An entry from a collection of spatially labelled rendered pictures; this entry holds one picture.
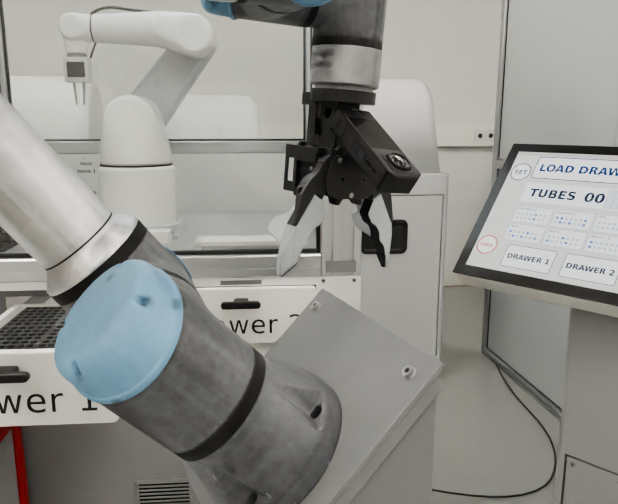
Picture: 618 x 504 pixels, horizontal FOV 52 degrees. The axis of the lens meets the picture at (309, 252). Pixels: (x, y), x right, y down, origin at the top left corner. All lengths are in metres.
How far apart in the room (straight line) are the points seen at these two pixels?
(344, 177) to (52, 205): 0.29
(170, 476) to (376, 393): 0.89
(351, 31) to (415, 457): 0.41
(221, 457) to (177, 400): 0.07
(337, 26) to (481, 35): 4.17
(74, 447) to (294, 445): 0.90
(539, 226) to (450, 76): 3.55
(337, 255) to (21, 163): 0.74
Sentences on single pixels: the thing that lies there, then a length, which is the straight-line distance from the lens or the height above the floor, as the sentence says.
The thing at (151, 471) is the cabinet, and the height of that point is 0.53.
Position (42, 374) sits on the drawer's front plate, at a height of 0.90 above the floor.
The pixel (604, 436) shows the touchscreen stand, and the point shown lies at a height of 0.68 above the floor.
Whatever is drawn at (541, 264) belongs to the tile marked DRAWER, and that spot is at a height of 1.00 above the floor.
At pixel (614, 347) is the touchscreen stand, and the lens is 1.24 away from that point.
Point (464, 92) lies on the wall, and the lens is 4.75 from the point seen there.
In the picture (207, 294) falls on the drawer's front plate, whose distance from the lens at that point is 1.22.
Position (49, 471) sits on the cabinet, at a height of 0.54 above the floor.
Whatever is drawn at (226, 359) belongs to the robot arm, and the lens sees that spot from 0.54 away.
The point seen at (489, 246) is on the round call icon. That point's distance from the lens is 1.23.
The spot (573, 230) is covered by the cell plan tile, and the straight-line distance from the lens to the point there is 1.20.
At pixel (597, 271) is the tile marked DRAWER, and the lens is 1.14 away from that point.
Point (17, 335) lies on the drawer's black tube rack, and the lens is 1.15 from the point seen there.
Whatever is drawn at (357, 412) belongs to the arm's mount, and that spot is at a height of 0.99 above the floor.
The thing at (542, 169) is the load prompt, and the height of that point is 1.15.
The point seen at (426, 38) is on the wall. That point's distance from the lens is 4.68.
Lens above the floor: 1.25
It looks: 12 degrees down
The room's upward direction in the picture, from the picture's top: straight up
